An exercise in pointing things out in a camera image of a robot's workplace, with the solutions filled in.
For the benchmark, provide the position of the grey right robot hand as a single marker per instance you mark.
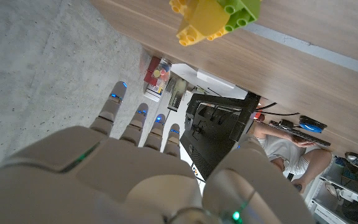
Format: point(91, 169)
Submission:
point(110, 183)

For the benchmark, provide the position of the white labelled canister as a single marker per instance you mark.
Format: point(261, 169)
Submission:
point(154, 91)

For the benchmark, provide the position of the black equipment cabinet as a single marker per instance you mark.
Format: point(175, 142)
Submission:
point(211, 140)

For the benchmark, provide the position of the dark glass jar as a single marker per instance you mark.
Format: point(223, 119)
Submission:
point(177, 94)

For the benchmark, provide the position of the white paper sheets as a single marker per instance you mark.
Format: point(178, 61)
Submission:
point(191, 76)

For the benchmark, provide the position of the white rectangular box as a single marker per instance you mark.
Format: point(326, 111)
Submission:
point(214, 78)

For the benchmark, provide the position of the person in white shirt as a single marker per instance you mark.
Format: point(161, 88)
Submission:
point(286, 152)

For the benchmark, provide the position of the yellow green lego stack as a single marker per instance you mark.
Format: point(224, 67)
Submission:
point(210, 18)

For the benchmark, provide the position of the black keyboard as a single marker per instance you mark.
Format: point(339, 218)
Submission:
point(300, 135)

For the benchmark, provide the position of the white shelf cabinet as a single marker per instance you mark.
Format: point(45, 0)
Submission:
point(343, 189)

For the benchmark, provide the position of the grey tape strip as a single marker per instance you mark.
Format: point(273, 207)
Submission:
point(315, 50)

